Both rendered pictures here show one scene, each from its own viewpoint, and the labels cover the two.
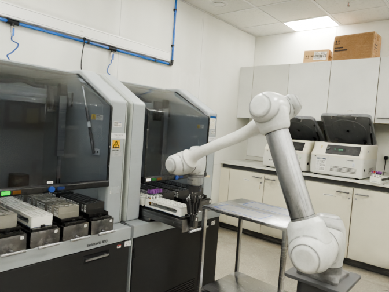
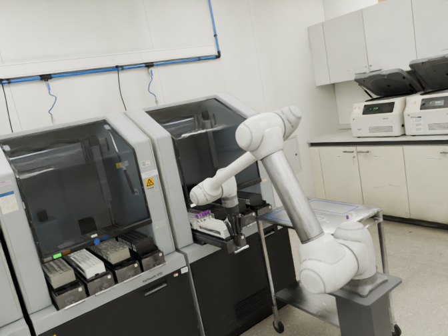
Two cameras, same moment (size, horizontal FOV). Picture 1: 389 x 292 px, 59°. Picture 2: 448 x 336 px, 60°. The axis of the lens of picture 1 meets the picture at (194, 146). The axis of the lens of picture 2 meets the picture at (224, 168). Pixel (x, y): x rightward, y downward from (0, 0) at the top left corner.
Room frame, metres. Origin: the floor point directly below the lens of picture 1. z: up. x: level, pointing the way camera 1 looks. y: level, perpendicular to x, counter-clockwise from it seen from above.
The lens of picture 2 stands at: (-0.10, -0.56, 1.59)
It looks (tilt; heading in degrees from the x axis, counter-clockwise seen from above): 10 degrees down; 15
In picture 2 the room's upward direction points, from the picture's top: 11 degrees counter-clockwise
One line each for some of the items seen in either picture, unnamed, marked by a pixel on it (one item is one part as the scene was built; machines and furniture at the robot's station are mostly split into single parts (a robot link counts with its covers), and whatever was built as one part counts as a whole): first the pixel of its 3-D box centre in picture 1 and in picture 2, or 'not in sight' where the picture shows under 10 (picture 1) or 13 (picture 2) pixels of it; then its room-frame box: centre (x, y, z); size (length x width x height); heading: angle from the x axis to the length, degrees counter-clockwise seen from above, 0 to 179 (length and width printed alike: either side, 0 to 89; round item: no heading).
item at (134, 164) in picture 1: (133, 190); (196, 208); (2.58, 0.44, 0.81); 1.06 x 0.84 x 1.62; 50
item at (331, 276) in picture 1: (325, 266); (360, 275); (1.53, -0.63, 0.73); 0.22 x 0.18 x 0.06; 140
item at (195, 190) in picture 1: (194, 192); (232, 213); (1.89, -0.02, 0.96); 0.08 x 0.07 x 0.09; 140
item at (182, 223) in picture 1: (151, 211); (205, 233); (2.11, 0.24, 0.78); 0.73 x 0.14 x 0.09; 50
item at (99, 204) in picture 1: (94, 207); (144, 245); (1.81, 0.51, 0.85); 0.12 x 0.02 x 0.06; 140
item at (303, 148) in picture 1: (296, 142); (388, 101); (4.25, -1.25, 1.22); 0.62 x 0.56 x 0.64; 138
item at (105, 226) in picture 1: (70, 211); (131, 248); (1.97, 0.69, 0.78); 0.73 x 0.14 x 0.09; 50
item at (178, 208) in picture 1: (167, 207); (216, 228); (2.02, 0.13, 0.83); 0.30 x 0.10 x 0.06; 50
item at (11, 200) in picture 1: (2, 203); (72, 253); (1.85, 1.02, 0.83); 0.30 x 0.10 x 0.06; 50
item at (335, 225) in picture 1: (325, 237); (352, 248); (1.51, -0.61, 0.87); 0.18 x 0.16 x 0.22; 145
